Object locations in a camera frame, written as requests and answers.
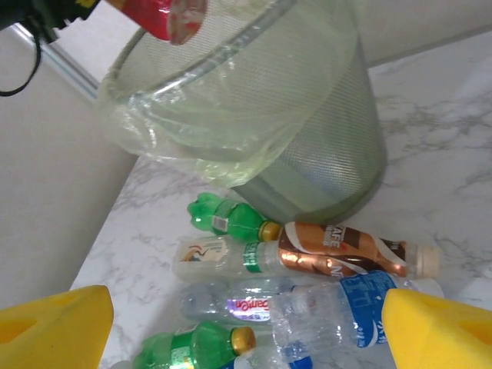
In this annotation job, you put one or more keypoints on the crushed clear bottle blue label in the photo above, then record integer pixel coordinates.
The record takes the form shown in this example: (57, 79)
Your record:
(319, 319)

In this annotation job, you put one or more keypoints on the clear bottle pink label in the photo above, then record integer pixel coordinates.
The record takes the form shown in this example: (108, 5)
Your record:
(215, 303)

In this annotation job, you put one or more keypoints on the translucent green plastic bin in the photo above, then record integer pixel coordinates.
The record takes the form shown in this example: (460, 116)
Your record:
(326, 161)

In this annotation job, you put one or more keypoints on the clear bottle green band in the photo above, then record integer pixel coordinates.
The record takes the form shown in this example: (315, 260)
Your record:
(215, 261)

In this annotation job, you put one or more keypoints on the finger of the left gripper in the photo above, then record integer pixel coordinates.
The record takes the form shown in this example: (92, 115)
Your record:
(85, 3)

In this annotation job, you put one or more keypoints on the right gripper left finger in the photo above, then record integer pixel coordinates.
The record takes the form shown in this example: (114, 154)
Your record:
(57, 330)

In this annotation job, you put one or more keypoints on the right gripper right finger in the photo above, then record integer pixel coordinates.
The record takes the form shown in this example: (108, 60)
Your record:
(434, 338)

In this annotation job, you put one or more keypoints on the red yellow label bottle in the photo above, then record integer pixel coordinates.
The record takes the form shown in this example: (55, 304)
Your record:
(153, 19)

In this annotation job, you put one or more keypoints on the green plastic bottle yellow cap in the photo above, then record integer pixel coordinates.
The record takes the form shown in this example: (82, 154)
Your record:
(238, 221)
(184, 346)

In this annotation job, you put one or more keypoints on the brown coffee bottle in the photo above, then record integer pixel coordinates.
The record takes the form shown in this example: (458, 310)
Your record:
(326, 250)

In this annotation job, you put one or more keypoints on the aluminium frame post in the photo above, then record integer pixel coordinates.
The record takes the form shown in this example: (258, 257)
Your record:
(65, 65)

